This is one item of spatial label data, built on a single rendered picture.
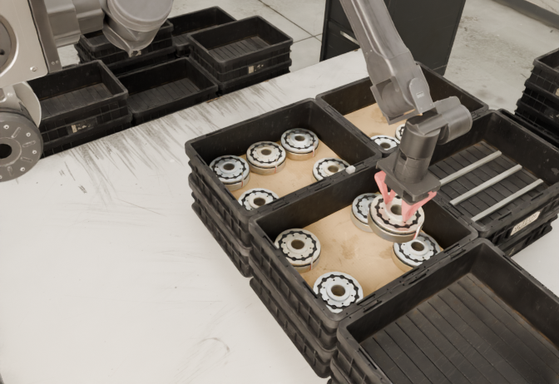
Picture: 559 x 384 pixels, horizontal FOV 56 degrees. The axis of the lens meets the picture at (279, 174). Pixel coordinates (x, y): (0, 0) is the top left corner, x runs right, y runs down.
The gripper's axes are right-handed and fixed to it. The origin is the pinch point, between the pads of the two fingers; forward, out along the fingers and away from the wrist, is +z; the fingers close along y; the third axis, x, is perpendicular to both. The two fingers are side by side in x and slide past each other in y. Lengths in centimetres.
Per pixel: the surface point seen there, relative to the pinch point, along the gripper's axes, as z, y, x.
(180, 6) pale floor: 108, 306, -92
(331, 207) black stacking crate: 19.6, 20.3, -2.8
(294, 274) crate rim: 11.8, 4.2, 19.7
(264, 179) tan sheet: 22.2, 38.8, 4.2
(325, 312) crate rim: 11.7, -5.8, 19.6
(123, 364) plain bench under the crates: 35, 17, 52
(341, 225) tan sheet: 21.8, 15.9, -2.8
